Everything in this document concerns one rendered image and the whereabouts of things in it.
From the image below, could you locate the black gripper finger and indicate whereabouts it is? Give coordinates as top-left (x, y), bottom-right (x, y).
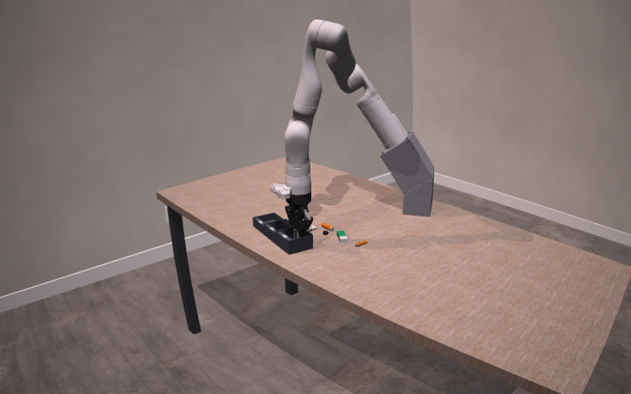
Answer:
top-left (294, 209), bottom-right (313, 238)
top-left (285, 205), bottom-right (297, 239)

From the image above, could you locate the green and white eraser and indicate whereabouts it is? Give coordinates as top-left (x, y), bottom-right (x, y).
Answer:
top-left (337, 230), bottom-right (348, 243)

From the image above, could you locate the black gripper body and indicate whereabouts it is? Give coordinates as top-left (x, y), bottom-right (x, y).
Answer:
top-left (286, 192), bottom-right (311, 221)

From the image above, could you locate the dark grey three-compartment bin rack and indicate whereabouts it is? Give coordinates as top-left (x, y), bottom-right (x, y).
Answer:
top-left (253, 212), bottom-right (313, 254)

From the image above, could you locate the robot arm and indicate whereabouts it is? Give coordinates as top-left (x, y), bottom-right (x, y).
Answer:
top-left (271, 19), bottom-right (408, 200)

